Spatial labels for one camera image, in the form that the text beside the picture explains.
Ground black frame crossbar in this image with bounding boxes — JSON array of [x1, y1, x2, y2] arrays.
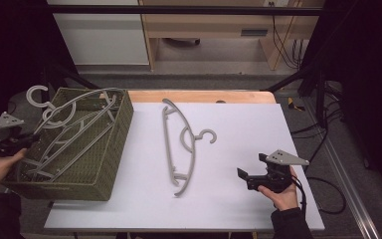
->
[[46, 4, 324, 17]]

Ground aluminium rail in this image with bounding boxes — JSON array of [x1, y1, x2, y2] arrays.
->
[[302, 98, 382, 239]]

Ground yellow and black tool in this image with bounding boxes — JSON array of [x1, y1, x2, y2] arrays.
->
[[286, 97, 306, 113]]

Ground black metal stand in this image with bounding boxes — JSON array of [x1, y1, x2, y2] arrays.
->
[[264, 61, 331, 128], [39, 61, 101, 101]]

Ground white board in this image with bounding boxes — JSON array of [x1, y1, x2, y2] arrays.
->
[[43, 102, 326, 232]]

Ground wooden table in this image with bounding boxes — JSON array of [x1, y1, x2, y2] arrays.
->
[[127, 90, 278, 105]]

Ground light wooden desk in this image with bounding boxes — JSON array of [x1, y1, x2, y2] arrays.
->
[[138, 0, 326, 72]]

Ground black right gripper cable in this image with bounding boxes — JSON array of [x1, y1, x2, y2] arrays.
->
[[290, 174, 348, 216]]

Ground white cabinet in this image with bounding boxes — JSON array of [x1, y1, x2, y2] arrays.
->
[[47, 0, 151, 67]]

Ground black floor cables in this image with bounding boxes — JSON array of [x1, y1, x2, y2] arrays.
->
[[289, 81, 347, 159]]

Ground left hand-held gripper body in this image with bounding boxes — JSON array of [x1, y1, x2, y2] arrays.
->
[[0, 112, 34, 157]]

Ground hanging black cables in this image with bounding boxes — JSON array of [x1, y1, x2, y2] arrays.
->
[[268, 1, 304, 71]]

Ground green woven basket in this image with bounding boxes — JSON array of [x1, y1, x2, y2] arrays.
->
[[3, 87, 135, 202]]

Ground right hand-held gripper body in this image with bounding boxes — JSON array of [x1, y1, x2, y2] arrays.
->
[[245, 148, 310, 194]]

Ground black curtain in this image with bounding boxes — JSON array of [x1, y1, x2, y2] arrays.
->
[[297, 0, 382, 203], [0, 0, 81, 133]]

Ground person's right hand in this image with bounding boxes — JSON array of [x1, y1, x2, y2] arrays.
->
[[257, 165, 300, 212]]

